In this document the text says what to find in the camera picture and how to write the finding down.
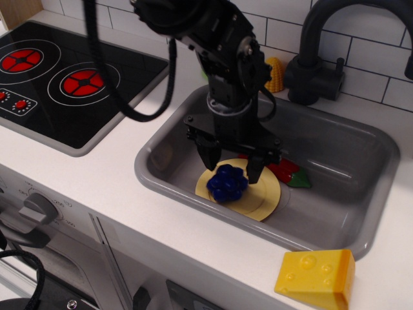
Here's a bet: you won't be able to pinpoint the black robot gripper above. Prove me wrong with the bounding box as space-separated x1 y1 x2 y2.
184 108 281 184

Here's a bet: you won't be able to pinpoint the blue toy blueberries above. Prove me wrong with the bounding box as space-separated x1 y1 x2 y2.
206 164 248 202

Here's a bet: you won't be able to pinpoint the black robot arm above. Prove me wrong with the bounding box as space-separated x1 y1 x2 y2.
132 1 281 184

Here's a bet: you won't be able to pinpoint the yellow toy plate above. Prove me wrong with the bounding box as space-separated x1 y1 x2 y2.
196 158 281 221

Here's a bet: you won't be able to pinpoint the grey plastic sink basin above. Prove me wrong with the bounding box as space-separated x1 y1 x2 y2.
135 87 400 259

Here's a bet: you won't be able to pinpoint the red toy chili pepper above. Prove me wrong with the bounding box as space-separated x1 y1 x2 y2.
238 154 311 188

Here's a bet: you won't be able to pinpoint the yellow toy corn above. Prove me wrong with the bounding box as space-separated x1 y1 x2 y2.
265 57 285 93

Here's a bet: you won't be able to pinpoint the green toy cabbage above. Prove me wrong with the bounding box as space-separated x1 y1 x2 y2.
202 69 208 81

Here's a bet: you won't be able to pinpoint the dark grey faucet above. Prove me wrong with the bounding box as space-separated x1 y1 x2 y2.
283 0 412 105

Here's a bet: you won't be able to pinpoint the yellow toy cheese wedge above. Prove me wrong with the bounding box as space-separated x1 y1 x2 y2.
274 249 356 309

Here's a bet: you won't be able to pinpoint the grey toy oven front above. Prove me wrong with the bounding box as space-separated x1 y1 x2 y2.
1 166 218 309

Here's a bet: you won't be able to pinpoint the black toy stovetop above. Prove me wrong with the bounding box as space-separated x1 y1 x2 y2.
0 20 170 158

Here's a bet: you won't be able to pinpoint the grey oven knob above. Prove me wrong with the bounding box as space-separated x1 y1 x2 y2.
18 192 58 225

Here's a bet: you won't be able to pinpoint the black braided cable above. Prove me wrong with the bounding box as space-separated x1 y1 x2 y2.
82 0 178 123

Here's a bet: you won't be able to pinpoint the black lower cable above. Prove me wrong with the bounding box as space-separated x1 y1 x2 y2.
0 249 46 310

